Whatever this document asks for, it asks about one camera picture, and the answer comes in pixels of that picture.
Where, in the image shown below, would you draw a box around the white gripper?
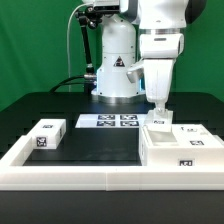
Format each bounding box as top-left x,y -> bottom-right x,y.
140,33 -> 184,115

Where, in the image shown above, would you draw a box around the white cabinet door panel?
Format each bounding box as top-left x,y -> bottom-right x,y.
172,124 -> 224,148
144,109 -> 173,132

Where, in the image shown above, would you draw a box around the white cabinet box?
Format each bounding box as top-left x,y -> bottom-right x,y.
139,126 -> 224,166

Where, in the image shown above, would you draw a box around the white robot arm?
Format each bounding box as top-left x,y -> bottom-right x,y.
82,0 -> 207,120

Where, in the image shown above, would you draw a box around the white rectangular block with tags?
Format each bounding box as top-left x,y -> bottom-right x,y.
28,119 -> 66,149

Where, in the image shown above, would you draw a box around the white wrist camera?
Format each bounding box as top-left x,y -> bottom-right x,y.
126,61 -> 144,83

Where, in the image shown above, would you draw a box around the white flat tag base plate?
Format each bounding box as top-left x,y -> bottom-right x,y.
75,114 -> 146,128

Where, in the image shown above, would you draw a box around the white thin cable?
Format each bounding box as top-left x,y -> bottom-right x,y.
66,3 -> 88,93

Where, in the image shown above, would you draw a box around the black cable bundle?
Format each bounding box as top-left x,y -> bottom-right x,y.
49,75 -> 90,93

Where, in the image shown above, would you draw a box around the black articulated camera mount arm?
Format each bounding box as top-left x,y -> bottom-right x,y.
75,6 -> 101,94

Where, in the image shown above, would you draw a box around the white U-shaped boundary frame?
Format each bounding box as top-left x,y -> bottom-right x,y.
0,136 -> 224,191

